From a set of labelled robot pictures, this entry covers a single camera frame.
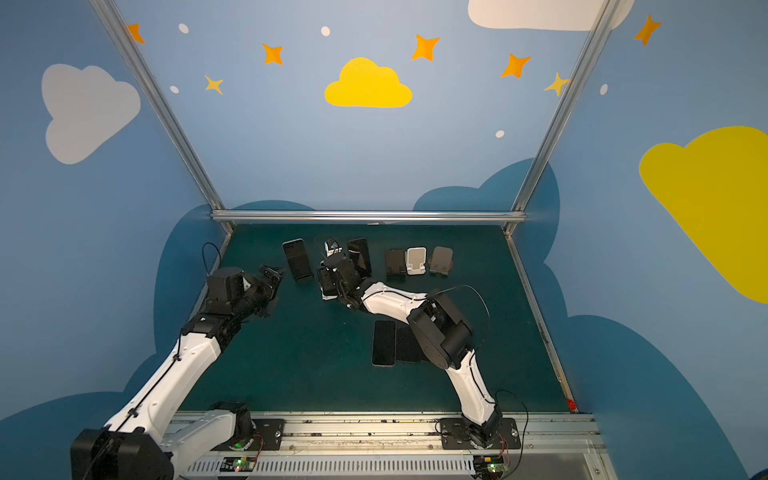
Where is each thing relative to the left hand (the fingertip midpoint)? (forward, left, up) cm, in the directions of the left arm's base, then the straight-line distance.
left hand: (288, 279), depth 81 cm
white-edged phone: (+6, -7, -19) cm, 21 cm away
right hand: (+11, -9, -6) cm, 16 cm away
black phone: (+17, +4, -13) cm, 22 cm away
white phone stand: (+19, -37, -15) cm, 45 cm away
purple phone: (-9, -27, -20) cm, 34 cm away
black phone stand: (+19, -30, -15) cm, 39 cm away
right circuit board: (-40, -53, -20) cm, 70 cm away
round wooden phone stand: (+21, -47, -17) cm, 54 cm away
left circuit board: (-40, +8, -21) cm, 46 cm away
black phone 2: (+21, -17, -12) cm, 30 cm away
